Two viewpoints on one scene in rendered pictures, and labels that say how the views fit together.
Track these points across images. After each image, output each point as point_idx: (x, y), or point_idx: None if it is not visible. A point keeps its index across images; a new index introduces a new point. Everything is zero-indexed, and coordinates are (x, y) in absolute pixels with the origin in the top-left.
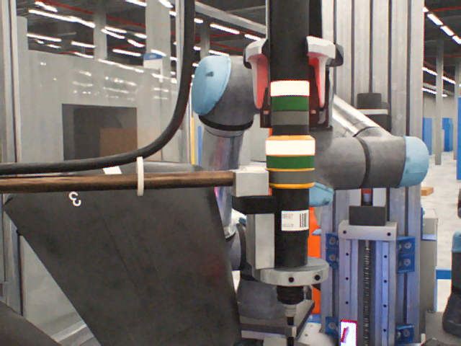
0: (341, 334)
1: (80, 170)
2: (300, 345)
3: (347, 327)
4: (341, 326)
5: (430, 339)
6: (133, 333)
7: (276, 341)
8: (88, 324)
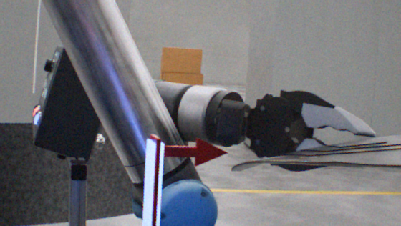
0: (162, 166)
1: None
2: (298, 159)
3: (169, 146)
4: (160, 151)
5: (228, 100)
6: None
7: (326, 161)
8: None
